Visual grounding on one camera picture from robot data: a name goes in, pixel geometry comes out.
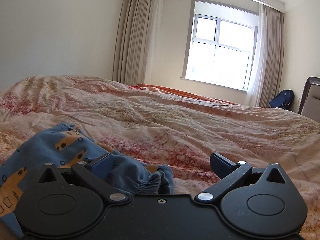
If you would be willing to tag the blue backpack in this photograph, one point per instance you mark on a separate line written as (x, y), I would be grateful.
(283, 100)

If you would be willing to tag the blue children's pants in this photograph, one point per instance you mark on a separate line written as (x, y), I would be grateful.
(64, 146)

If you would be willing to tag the brown padded headboard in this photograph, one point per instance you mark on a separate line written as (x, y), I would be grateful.
(309, 104)

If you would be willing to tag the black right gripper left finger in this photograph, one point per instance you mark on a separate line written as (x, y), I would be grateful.
(91, 175)

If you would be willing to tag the right beige curtain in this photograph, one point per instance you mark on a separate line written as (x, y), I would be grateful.
(268, 59)

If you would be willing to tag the orange bed sheet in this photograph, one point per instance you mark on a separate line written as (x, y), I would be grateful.
(167, 90)

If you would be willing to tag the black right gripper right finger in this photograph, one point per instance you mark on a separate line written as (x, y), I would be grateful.
(232, 175)

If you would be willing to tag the beige curtain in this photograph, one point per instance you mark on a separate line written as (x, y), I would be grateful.
(137, 35)
(268, 59)

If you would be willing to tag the left beige curtain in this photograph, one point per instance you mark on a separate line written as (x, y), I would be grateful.
(137, 35)

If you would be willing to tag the grey framed window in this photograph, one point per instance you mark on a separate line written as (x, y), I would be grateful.
(221, 45)

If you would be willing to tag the pink floral quilt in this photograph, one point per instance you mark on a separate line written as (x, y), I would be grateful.
(159, 128)

